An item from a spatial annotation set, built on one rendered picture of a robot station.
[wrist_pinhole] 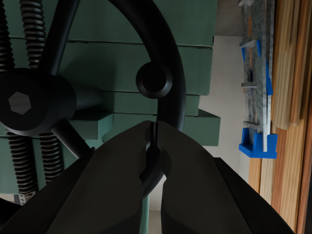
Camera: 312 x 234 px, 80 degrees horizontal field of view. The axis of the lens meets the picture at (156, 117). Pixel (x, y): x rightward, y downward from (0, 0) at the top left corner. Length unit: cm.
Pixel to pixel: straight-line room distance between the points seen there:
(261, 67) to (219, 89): 176
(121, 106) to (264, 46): 94
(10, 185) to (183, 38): 37
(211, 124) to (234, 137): 267
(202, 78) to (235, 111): 262
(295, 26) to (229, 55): 137
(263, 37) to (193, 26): 83
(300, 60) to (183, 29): 135
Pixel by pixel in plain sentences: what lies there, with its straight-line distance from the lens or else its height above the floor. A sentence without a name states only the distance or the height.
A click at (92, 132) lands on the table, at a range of 29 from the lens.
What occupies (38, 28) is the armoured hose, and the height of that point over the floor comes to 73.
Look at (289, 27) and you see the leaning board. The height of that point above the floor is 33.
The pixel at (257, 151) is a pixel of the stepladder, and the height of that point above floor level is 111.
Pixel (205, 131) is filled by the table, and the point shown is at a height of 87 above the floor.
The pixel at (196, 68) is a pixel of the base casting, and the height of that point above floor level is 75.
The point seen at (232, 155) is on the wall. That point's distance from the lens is 312.
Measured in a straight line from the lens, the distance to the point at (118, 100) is 37.
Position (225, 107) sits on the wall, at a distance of 293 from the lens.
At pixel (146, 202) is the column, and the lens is 84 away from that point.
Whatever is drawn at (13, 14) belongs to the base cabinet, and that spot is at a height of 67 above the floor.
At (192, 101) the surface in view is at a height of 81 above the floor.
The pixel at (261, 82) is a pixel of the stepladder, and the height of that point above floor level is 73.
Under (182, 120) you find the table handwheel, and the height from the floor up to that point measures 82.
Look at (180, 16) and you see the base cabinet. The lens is 39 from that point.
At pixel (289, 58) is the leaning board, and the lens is 169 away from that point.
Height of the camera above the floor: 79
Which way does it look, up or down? 8 degrees up
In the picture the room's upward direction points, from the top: 178 degrees counter-clockwise
